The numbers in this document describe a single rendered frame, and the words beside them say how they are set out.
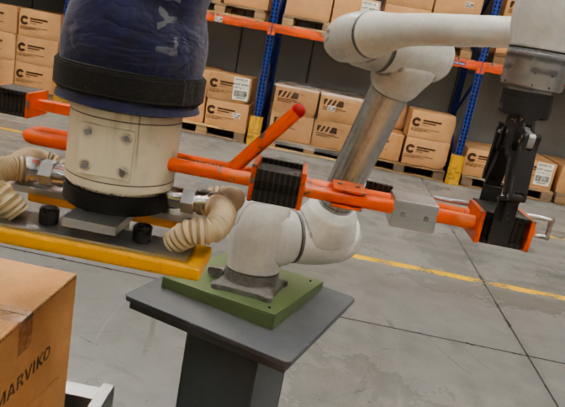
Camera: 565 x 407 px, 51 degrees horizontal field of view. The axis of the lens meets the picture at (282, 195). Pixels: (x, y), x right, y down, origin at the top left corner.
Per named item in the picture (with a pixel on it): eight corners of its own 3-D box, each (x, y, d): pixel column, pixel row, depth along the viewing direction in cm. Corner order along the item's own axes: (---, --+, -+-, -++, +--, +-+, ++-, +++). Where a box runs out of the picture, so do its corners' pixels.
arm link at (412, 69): (274, 237, 184) (335, 240, 194) (289, 276, 173) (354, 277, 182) (375, 0, 141) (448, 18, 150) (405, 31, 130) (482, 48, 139)
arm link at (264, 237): (217, 256, 175) (228, 184, 171) (274, 258, 183) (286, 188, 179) (235, 277, 161) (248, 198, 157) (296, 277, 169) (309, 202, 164)
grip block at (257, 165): (245, 202, 91) (251, 164, 89) (252, 187, 100) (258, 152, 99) (299, 213, 90) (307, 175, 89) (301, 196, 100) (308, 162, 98)
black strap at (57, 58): (23, 83, 82) (25, 53, 81) (87, 74, 104) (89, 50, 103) (186, 114, 81) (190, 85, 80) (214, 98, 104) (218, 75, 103)
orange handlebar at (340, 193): (-53, 134, 93) (-52, 111, 92) (36, 111, 122) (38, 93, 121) (538, 248, 91) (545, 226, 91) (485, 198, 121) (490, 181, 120)
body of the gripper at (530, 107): (496, 83, 93) (481, 141, 96) (512, 87, 85) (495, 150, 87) (544, 92, 93) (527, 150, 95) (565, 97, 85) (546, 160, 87)
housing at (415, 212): (388, 226, 92) (395, 198, 91) (383, 214, 98) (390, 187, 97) (433, 235, 92) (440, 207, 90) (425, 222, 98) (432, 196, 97)
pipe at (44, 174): (-30, 208, 85) (-27, 170, 84) (48, 171, 110) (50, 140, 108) (204, 254, 85) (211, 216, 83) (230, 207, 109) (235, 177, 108)
